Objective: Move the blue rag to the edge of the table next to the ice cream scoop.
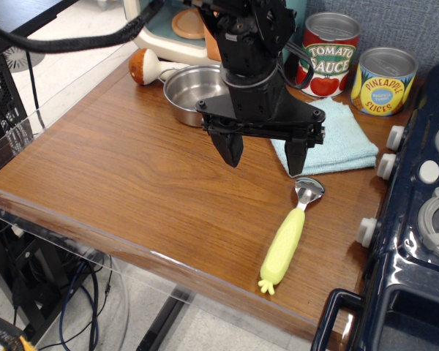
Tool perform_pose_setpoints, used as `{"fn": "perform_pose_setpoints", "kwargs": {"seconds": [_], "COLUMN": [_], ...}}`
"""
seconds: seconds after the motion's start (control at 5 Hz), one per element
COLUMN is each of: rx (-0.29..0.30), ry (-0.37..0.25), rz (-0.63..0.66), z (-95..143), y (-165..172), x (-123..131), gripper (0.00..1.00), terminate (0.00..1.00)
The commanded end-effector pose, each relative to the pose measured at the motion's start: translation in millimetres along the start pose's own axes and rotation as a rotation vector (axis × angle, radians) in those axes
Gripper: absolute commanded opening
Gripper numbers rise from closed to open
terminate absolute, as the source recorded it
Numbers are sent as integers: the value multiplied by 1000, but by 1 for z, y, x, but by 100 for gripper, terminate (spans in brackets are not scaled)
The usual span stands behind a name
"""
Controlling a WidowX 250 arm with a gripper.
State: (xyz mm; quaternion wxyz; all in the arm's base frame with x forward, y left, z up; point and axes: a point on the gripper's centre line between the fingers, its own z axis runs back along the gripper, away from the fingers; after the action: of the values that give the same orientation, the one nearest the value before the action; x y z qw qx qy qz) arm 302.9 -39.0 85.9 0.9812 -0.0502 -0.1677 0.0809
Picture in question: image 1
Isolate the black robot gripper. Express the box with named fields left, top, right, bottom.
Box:
left=195, top=64, right=326, bottom=176

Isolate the blue floor cable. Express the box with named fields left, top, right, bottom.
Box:
left=59, top=261, right=100, bottom=351

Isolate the light blue towel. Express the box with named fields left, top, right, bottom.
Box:
left=270, top=97, right=380, bottom=178

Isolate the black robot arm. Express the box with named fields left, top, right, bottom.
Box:
left=188, top=1, right=326, bottom=176

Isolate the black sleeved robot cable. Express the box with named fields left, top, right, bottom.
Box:
left=0, top=0, right=165, bottom=55

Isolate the small stainless steel pot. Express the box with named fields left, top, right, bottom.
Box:
left=158, top=64, right=228, bottom=128

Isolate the pineapple slices can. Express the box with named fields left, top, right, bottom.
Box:
left=350, top=47, right=419, bottom=117

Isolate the toy microwave cream and teal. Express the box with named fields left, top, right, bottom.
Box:
left=134, top=1, right=220, bottom=65

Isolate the toy mushroom brown cap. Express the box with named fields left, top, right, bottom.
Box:
left=128, top=48, right=187, bottom=86

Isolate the tomato sauce can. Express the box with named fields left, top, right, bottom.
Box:
left=296, top=12, right=361, bottom=97

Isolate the spoon with yellow corn handle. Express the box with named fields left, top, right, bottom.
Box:
left=258, top=177, right=325, bottom=295

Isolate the dark blue toy stove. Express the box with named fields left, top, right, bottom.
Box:
left=312, top=64, right=439, bottom=350

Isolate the black table leg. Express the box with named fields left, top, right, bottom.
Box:
left=135, top=289, right=190, bottom=351

